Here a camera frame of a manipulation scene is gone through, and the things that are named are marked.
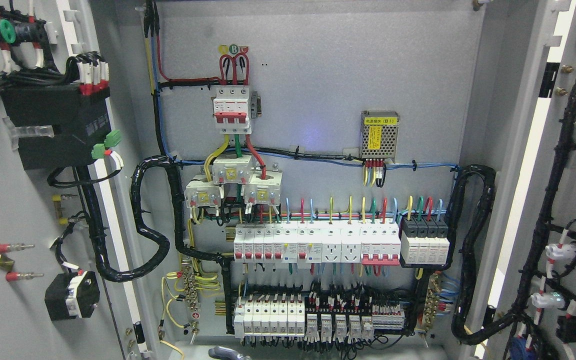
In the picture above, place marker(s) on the white socket breaker row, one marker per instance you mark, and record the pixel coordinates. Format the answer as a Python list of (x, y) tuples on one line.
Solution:
[(303, 244)]

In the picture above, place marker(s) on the yellow terminal post block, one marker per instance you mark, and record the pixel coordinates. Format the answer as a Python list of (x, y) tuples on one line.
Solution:
[(57, 200)]

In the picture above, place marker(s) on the red terminal post block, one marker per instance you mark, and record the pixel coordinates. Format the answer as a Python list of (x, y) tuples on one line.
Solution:
[(7, 263)]

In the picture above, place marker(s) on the black digital power meter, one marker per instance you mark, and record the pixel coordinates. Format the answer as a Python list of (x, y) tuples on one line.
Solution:
[(58, 126)]

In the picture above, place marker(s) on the perforated metal power supply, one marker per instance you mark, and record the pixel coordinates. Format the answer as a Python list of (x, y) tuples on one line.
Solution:
[(379, 131)]

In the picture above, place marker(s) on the white current transformer group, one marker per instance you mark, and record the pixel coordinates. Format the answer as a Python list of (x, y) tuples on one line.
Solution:
[(230, 175)]

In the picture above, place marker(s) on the red main circuit breaker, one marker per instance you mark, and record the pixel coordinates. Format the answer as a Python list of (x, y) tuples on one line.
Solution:
[(232, 109)]

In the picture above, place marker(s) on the black surge protector block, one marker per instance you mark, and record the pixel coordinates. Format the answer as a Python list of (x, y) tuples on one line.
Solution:
[(423, 242)]

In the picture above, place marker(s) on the white rotary selector switch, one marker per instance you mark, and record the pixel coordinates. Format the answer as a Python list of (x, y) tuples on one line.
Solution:
[(72, 295)]

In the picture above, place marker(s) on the grey cabinet body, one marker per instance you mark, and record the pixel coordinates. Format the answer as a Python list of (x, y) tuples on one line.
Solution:
[(464, 82)]

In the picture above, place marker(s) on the grey cabinet door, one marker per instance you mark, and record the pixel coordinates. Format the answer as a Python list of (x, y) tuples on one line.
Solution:
[(123, 322), (542, 264)]

